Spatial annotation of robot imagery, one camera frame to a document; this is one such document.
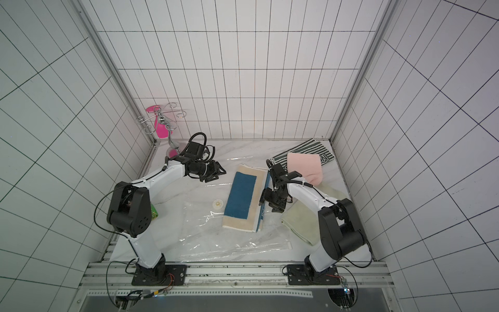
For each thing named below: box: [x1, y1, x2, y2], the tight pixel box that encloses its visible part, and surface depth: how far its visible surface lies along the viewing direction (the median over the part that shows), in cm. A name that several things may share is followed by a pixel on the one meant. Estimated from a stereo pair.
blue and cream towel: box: [222, 163, 270, 233], surface depth 94 cm
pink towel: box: [287, 152, 323, 187], surface depth 109 cm
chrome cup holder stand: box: [135, 102, 188, 158], surface depth 100 cm
